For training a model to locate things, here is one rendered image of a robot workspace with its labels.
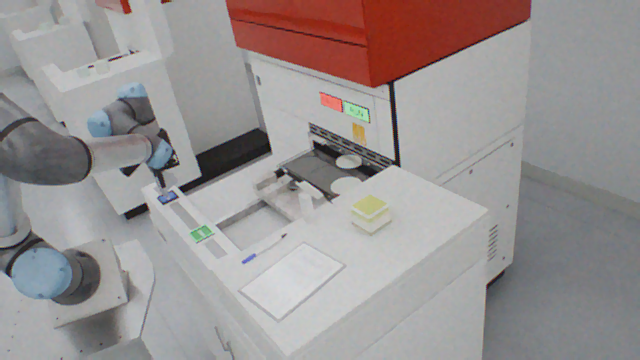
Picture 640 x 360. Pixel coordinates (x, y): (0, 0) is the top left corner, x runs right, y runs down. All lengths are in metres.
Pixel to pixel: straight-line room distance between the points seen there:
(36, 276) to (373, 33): 1.01
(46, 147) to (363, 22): 0.77
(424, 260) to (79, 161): 0.75
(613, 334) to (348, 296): 1.49
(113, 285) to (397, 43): 1.03
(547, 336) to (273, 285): 1.42
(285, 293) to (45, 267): 0.57
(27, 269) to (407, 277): 0.88
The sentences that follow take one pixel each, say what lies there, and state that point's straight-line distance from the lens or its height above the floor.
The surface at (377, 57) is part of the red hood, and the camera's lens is 1.27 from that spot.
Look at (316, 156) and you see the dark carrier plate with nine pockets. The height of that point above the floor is 0.90.
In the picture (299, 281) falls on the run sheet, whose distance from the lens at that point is 1.07.
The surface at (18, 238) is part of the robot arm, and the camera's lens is 1.29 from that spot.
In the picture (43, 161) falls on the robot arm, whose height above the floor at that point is 1.38.
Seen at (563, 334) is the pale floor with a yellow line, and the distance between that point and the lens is 2.25.
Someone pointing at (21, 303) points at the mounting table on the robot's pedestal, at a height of 0.82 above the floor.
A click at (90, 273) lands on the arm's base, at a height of 0.93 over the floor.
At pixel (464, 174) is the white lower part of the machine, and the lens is 1.74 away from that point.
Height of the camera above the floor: 1.71
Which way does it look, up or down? 32 degrees down
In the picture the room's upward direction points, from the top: 10 degrees counter-clockwise
